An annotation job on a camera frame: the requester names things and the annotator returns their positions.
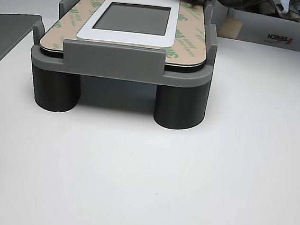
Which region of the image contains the tan printed protective film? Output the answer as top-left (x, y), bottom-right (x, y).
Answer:
top-left (38, 0), bottom-right (213, 69)

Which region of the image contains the tan film scrap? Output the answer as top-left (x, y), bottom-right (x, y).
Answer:
top-left (217, 15), bottom-right (244, 40)

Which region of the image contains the grey fixture with dark legs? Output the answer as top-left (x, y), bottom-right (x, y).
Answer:
top-left (24, 0), bottom-right (223, 134)

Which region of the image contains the white framed screen panel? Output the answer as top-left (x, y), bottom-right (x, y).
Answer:
top-left (38, 0), bottom-right (213, 75)

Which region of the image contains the dark grey tray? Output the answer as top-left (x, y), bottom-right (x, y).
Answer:
top-left (0, 11), bottom-right (44, 84)

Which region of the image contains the white cardboard box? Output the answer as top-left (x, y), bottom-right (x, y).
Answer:
top-left (208, 3), bottom-right (300, 55)

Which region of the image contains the pile of film scraps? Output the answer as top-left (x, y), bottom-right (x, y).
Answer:
top-left (228, 0), bottom-right (300, 26)

